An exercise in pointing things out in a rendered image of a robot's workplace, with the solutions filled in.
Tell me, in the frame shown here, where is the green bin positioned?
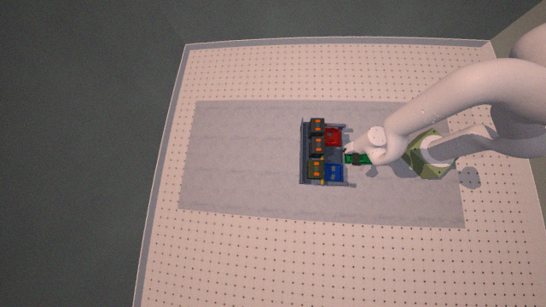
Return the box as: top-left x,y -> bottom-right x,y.
345,154 -> 372,165

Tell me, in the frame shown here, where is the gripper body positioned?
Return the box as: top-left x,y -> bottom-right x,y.
344,142 -> 356,154

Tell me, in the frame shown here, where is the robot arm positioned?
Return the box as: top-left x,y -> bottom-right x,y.
349,23 -> 546,172

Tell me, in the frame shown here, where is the dark grey metal bin rack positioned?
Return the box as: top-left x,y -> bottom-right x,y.
299,118 -> 350,187

